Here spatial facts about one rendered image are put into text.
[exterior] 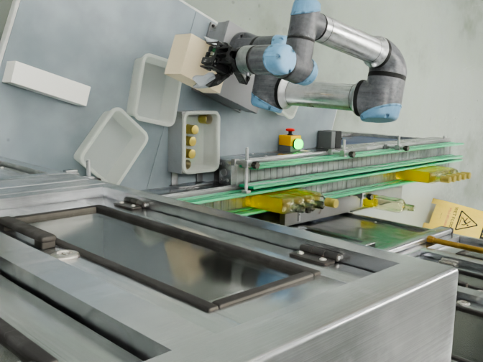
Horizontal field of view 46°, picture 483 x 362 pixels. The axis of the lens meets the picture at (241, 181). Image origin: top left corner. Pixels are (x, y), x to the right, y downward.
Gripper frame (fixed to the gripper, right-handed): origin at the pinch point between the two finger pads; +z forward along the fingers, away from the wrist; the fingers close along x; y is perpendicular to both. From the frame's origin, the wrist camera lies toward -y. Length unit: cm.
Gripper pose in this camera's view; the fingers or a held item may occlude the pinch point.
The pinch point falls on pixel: (201, 64)
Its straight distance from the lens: 171.0
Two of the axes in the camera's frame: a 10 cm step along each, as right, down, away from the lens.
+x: -2.6, 9.6, -0.7
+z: -6.9, -1.3, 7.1
